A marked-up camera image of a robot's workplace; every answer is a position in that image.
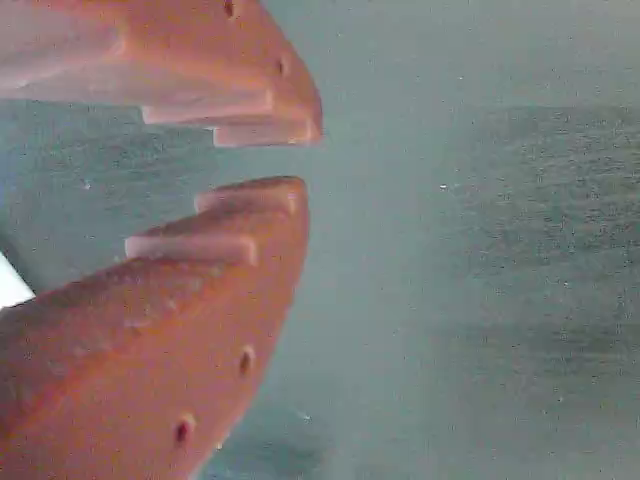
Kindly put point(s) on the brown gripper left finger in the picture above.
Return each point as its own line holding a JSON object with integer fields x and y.
{"x": 150, "y": 350}

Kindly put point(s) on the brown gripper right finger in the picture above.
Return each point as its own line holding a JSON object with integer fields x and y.
{"x": 175, "y": 60}

